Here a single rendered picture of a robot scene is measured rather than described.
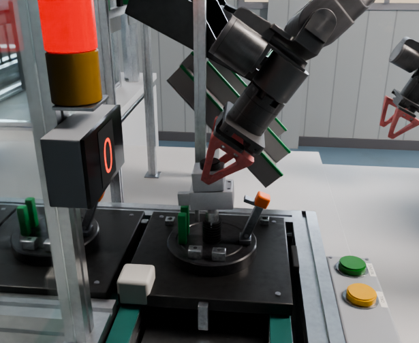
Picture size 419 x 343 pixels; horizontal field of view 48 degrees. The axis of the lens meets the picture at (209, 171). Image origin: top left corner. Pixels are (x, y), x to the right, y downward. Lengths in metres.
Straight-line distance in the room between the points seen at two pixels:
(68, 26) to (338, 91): 3.59
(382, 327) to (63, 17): 0.52
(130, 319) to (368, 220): 0.64
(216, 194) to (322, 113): 3.34
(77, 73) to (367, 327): 0.46
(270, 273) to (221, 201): 0.13
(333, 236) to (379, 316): 0.38
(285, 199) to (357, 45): 2.84
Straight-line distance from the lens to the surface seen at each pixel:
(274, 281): 0.70
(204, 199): 0.69
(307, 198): 1.19
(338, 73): 3.94
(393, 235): 1.09
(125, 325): 0.67
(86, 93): 0.47
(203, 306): 0.66
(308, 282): 0.72
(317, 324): 0.66
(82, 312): 0.61
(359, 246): 1.02
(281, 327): 0.66
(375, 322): 0.68
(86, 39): 0.46
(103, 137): 0.49
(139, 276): 0.68
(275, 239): 0.80
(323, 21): 0.63
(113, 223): 0.85
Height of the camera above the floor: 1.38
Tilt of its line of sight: 23 degrees down
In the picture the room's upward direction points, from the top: straight up
